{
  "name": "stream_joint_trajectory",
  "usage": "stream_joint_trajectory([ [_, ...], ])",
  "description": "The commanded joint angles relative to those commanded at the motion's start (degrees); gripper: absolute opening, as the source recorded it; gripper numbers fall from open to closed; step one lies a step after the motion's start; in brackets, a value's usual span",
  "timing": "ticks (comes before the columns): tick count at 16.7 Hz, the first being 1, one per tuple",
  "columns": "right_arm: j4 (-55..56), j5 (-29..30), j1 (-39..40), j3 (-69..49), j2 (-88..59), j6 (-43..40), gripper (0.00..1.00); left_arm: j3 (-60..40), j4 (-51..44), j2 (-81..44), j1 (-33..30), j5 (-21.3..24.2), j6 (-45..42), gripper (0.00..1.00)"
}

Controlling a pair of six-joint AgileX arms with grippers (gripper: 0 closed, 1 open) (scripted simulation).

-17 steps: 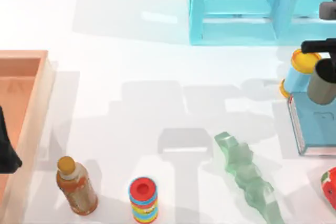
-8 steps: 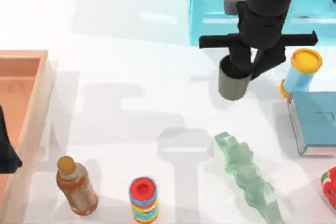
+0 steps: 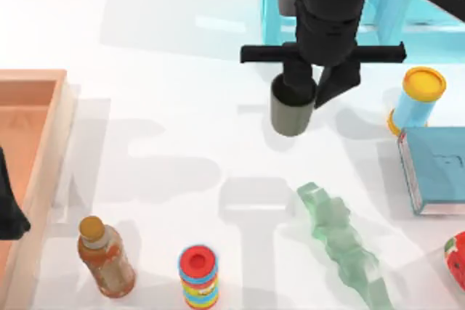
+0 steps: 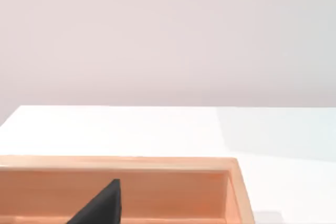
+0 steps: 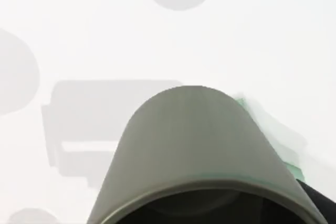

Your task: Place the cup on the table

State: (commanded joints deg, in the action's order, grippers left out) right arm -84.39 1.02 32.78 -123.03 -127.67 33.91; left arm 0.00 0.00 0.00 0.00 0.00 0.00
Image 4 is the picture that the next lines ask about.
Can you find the shallow salmon-coloured box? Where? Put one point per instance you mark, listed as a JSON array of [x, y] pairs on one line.
[[170, 192]]

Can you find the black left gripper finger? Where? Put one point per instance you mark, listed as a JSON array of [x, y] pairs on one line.
[[106, 205]]

